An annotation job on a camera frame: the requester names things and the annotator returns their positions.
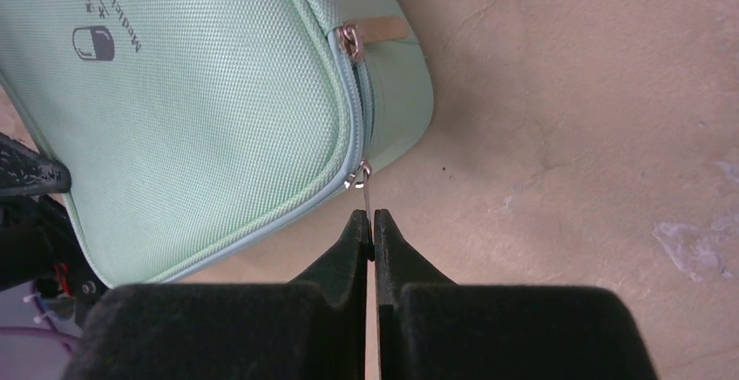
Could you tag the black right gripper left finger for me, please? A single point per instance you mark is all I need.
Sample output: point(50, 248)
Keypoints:
point(312, 327)

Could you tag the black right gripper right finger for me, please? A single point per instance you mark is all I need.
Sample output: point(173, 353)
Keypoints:
point(430, 327)

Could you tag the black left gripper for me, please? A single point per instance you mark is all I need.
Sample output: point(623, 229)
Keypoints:
point(37, 239)

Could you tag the mint green case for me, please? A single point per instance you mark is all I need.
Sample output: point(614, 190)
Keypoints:
point(194, 128)

